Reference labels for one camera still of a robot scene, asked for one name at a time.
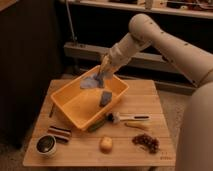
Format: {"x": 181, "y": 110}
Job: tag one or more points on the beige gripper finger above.
{"x": 106, "y": 69}

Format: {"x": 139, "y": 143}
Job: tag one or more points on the grey metal beam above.
{"x": 142, "y": 65}

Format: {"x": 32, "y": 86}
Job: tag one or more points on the white shelf with clutter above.
{"x": 149, "y": 6}

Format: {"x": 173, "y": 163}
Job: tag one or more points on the dark pen on table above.
{"x": 51, "y": 111}

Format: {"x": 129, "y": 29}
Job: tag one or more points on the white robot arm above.
{"x": 195, "y": 144}

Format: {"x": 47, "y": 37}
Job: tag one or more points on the green cucumber toy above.
{"x": 97, "y": 125}

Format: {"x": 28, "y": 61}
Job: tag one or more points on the yellow plastic tray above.
{"x": 81, "y": 106}

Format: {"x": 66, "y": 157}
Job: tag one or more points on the bunch of dark grapes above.
{"x": 151, "y": 144}

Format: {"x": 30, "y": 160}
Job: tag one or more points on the grey sponge in tray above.
{"x": 106, "y": 97}

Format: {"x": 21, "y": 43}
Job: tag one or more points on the blue grey towel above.
{"x": 92, "y": 81}

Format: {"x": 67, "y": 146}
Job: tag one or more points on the metal vertical pole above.
{"x": 73, "y": 37}

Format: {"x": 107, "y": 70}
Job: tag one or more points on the yellow banana toy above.
{"x": 137, "y": 125}

